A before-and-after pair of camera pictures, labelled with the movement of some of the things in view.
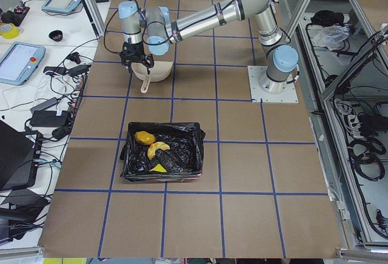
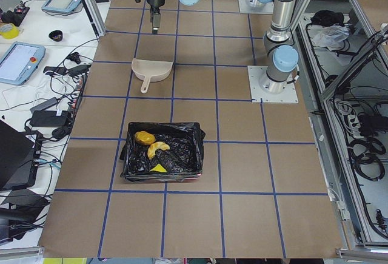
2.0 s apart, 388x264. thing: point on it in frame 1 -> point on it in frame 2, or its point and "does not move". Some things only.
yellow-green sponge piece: [158, 168] does not move
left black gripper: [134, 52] -> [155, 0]
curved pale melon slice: [157, 145] does not move
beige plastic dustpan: [160, 70] does not move
